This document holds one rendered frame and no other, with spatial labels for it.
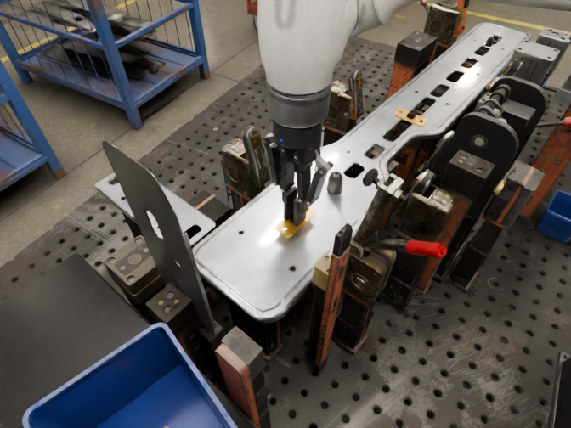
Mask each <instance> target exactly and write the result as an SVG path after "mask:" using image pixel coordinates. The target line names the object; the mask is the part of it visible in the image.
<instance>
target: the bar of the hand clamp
mask: <svg viewBox="0 0 571 428"><path fill-rule="evenodd" d="M377 176H378V170H377V169H375V168H373V169H370V170H369V171H368V172H367V173H366V174H365V176H364V178H363V180H362V182H363V185H364V186H365V187H367V186H371V185H372V184H375V185H376V187H375V189H377V191H376V194H375V196H374V198H373V200H372V201H371V203H370V206H369V208H368V210H367V212H366V213H365V216H364V218H363V220H362V222H361V224H360V225H359V229H358V231H357V233H356V234H355V236H354V238H353V241H355V242H356V243H358V244H359V245H361V247H362V248H363V249H364V248H365V245H366V243H367V241H368V240H369V239H370V237H371V236H373V237H374V235H375V233H376V230H377V229H378V228H379V226H380V224H381V223H382V220H383V218H384V217H385V216H386V214H387V211H388V210H389V208H390V206H391V204H392V203H393V202H396V201H397V200H398V201H400V202H401V203H404V201H405V200H406V199H407V197H405V196H404V195H402V193H403V192H404V191H402V190H401V187H402V185H403V183H404V180H403V179H401V178H400V177H397V176H396V175H394V174H392V173H391V174H390V175H389V177H388V179H387V180H385V179H384V178H382V179H381V180H380V179H379V178H377Z"/></svg>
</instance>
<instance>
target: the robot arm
mask: <svg viewBox="0 0 571 428"><path fill-rule="evenodd" d="M418 1H422V0H258V2H257V30H258V41H259V49H260V55H261V60H262V63H263V67H264V69H265V73H266V88H267V103H268V113H269V116H270V117H271V118H272V120H273V131H272V132H271V133H270V134H268V135H267V136H266V137H264V138H263V144H264V146H265V148H266V150H267V153H268V158H269V166H270V171H271V176H272V180H273V184H274V185H275V186H278V185H279V186H280V191H281V192H282V202H284V219H285V220H286V221H287V220H288V219H289V218H290V216H291V215H292V214H293V225H294V226H295V227H297V226H298V225H299V224H300V223H302V222H303V221H304V220H305V219H306V212H307V211H308V209H309V206H311V205H312V204H313V203H314V202H315V201H316V200H317V199H318V198H319V197H320V194H321V191H322V188H323V186H324V183H325V179H326V176H327V173H328V171H329V170H330V169H331V168H332V167H333V166H334V164H333V163H332V162H331V161H330V160H329V161H327V162H326V161H325V160H324V159H323V158H322V157H321V156H320V155H321V150H320V147H319V141H320V139H321V135H322V126H323V120H324V119H325V118H326V117H327V115H328V112H329V105H330V96H331V87H332V76H333V72H334V69H335V68H336V65H337V62H339V61H340V59H341V58H342V54H343V51H344V48H345V46H346V43H347V41H348V39H349V37H355V36H357V35H358V34H360V33H362V32H365V31H368V30H370V29H372V28H375V27H377V26H379V25H383V24H386V23H389V22H390V20H391V19H392V17H393V16H394V15H395V13H396V12H397V11H398V10H399V9H401V8H402V7H403V6H405V5H408V4H410V3H415V2H418ZM478 1H485V2H492V3H505V4H512V5H519V6H526V7H533V8H546V9H553V10H561V11H568V12H571V0H478ZM313 162H315V164H316V165H315V169H314V171H315V174H314V175H313V179H312V182H311V167H312V165H313ZM295 173H296V174H297V187H296V186H293V185H294V184H296V183H295V182H294V177H295ZM279 174H280V175H279ZM278 175H279V176H278ZM292 186H293V187H292Z"/></svg>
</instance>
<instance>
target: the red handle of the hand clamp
mask: <svg viewBox="0 0 571 428"><path fill-rule="evenodd" d="M365 247H372V248H378V249H384V250H390V251H402V252H408V253H409V254H413V255H419V256H430V257H437V258H443V257H444V256H445V255H446V254H447V248H446V247H445V245H444V243H437V242H429V241H421V240H413V239H411V240H403V239H389V238H381V237H373V236H371V237H370V239H369V240H368V241H367V243H366V245H365Z"/></svg>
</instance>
